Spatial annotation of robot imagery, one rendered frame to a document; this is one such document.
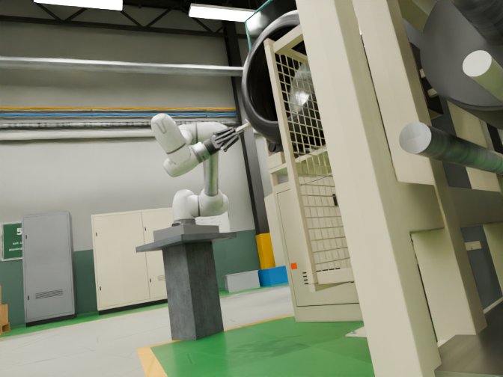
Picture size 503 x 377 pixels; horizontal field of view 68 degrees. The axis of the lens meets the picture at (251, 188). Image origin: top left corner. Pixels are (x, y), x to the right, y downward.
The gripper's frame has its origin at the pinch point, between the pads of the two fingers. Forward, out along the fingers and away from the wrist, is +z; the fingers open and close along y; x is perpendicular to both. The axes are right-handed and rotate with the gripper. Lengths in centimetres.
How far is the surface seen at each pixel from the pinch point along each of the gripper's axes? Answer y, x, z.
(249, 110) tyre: -4.0, 4.7, 7.1
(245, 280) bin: -133, -546, -49
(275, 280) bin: -109, -562, 0
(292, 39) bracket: 41, 70, 10
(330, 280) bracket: 94, 47, -15
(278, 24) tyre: -17.2, 30.3, 35.1
